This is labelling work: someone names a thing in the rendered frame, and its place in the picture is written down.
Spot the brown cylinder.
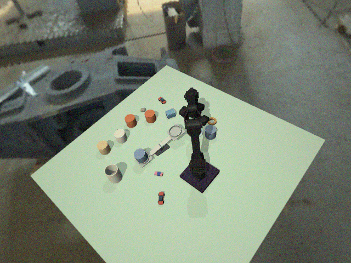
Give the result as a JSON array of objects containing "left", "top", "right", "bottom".
[
  {"left": 97, "top": 140, "right": 111, "bottom": 155},
  {"left": 124, "top": 114, "right": 137, "bottom": 128},
  {"left": 145, "top": 110, "right": 156, "bottom": 123}
]

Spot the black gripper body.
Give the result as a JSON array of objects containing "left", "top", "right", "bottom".
[{"left": 179, "top": 106, "right": 209, "bottom": 126}]

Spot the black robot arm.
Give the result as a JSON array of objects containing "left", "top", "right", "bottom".
[{"left": 184, "top": 88, "right": 207, "bottom": 182}]

